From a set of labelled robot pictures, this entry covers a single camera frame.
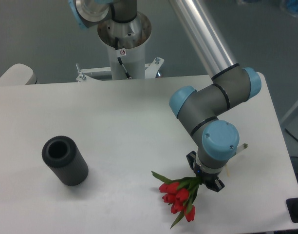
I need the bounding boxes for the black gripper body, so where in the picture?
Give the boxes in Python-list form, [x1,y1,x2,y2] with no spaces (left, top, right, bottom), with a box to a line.
[194,161,223,185]

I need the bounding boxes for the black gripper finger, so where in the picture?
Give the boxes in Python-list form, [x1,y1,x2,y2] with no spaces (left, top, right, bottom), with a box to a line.
[204,178,224,193]
[186,151,196,172]

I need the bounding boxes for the red tulip bouquet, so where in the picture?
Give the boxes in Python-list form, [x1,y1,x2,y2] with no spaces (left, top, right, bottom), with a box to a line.
[151,142,249,229]

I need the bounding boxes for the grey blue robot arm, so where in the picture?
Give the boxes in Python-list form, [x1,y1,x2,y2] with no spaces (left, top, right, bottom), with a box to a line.
[69,0,261,192]

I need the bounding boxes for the black ribbed cylindrical vase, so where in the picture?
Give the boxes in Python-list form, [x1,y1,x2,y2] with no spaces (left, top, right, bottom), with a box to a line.
[41,136,89,186]

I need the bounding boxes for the black device at table edge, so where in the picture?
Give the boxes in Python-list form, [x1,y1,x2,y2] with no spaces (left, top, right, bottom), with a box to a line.
[286,198,298,223]

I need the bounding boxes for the white rounded chair part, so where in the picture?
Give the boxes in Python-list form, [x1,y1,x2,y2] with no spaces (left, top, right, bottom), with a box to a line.
[0,63,38,87]

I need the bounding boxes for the black floor cable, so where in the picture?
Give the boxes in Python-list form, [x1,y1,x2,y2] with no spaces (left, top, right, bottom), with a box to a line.
[284,128,298,144]

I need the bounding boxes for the white pedestal base frame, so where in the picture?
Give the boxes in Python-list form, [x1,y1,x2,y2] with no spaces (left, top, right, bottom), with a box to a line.
[76,57,165,82]

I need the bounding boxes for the black pedestal cable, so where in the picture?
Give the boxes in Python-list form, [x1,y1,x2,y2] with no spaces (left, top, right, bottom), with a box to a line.
[114,37,133,80]

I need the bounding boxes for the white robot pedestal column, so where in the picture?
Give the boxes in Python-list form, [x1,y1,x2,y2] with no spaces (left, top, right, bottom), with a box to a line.
[97,12,152,77]

